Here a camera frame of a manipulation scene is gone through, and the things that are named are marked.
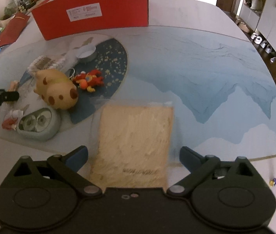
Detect small pink white tube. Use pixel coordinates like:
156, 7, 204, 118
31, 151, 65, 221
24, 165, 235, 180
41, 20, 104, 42
2, 109, 24, 130

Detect tan spotted plush toy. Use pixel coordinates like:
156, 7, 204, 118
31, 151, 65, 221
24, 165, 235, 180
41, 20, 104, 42
34, 69, 79, 110

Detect grey tape dispenser case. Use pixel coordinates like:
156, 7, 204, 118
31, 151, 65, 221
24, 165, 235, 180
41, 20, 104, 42
16, 107, 61, 141

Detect cotton swab pack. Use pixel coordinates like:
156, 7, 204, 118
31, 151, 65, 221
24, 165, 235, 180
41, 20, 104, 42
27, 56, 65, 77

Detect dark red paper bag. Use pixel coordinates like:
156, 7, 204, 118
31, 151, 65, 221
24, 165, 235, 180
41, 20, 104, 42
0, 12, 30, 47

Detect small round white tin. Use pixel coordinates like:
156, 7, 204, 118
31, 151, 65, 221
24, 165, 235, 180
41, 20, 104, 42
76, 44, 97, 63

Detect red cardboard box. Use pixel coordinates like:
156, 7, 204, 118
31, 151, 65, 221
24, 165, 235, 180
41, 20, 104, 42
32, 0, 148, 40

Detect red dragon keychain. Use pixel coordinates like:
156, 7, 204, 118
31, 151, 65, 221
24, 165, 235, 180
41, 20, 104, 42
69, 69, 104, 93

